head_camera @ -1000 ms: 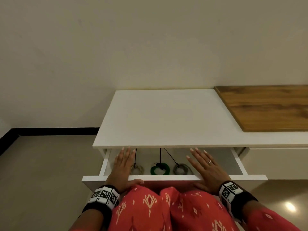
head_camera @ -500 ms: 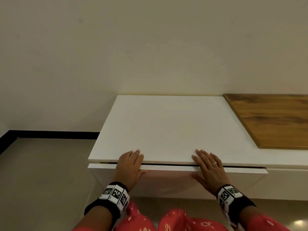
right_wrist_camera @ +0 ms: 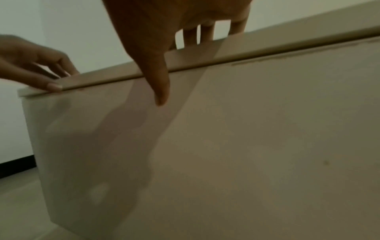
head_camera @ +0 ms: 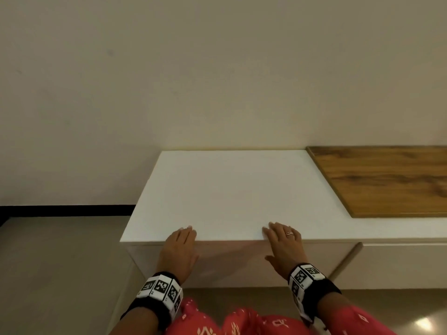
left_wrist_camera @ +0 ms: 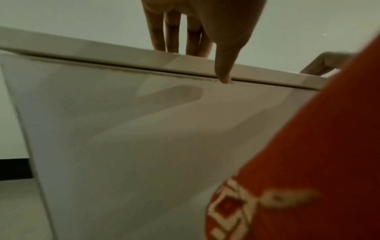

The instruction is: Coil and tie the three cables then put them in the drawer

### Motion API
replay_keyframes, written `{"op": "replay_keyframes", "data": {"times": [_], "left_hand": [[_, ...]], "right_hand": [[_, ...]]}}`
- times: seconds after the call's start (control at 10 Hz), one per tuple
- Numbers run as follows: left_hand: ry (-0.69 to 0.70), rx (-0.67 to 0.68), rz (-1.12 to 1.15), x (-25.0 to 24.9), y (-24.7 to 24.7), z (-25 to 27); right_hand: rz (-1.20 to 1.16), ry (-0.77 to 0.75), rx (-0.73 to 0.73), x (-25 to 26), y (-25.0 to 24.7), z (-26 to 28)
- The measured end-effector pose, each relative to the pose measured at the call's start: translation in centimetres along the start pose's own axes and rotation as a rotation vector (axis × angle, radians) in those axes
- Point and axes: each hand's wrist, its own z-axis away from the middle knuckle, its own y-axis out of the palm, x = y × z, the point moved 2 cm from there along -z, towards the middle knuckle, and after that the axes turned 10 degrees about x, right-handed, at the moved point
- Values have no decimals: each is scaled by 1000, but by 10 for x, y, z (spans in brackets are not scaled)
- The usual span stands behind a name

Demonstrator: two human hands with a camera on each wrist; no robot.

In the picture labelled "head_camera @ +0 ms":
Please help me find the person's right hand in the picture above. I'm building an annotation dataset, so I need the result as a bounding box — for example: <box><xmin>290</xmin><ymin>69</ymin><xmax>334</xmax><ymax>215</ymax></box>
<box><xmin>262</xmin><ymin>222</ymin><xmax>310</xmax><ymax>281</ymax></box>

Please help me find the person's left hand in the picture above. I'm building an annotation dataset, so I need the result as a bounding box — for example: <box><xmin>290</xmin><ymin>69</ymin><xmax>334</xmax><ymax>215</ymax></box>
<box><xmin>156</xmin><ymin>225</ymin><xmax>200</xmax><ymax>287</ymax></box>

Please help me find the white drawer with glossy base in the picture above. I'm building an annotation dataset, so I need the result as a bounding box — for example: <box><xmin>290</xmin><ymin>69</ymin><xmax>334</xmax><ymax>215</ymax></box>
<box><xmin>127</xmin><ymin>240</ymin><xmax>357</xmax><ymax>288</ymax></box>

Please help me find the person's right forearm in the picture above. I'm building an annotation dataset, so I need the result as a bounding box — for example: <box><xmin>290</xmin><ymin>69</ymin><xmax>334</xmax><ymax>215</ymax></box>
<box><xmin>316</xmin><ymin>293</ymin><xmax>399</xmax><ymax>335</ymax></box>

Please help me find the person's left forearm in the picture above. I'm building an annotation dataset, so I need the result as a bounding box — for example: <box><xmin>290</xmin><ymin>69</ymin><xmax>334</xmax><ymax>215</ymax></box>
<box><xmin>108</xmin><ymin>305</ymin><xmax>160</xmax><ymax>335</ymax></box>

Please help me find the black wristband with marker tags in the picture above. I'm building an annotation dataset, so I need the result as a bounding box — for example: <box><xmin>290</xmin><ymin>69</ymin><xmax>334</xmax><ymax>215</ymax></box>
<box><xmin>120</xmin><ymin>272</ymin><xmax>184</xmax><ymax>330</ymax></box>
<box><xmin>288</xmin><ymin>263</ymin><xmax>342</xmax><ymax>323</ymax></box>

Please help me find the white low table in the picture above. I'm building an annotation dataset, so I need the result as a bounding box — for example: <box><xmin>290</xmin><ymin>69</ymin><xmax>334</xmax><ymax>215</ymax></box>
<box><xmin>120</xmin><ymin>150</ymin><xmax>447</xmax><ymax>290</ymax></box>

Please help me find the black baseboard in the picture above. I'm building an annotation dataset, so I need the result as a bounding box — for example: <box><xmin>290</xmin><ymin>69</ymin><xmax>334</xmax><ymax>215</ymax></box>
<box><xmin>0</xmin><ymin>205</ymin><xmax>136</xmax><ymax>227</ymax></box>

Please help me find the wooden board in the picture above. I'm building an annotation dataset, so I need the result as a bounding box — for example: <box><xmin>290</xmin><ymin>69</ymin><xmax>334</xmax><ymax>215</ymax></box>
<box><xmin>306</xmin><ymin>146</ymin><xmax>447</xmax><ymax>219</ymax></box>

